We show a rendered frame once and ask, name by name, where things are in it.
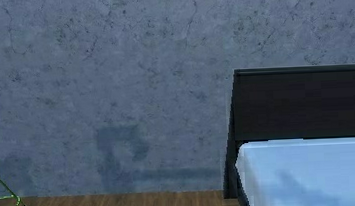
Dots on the black bed with blue mattress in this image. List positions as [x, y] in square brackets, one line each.
[303, 119]

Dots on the green metal frame chair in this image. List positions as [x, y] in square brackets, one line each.
[9, 195]

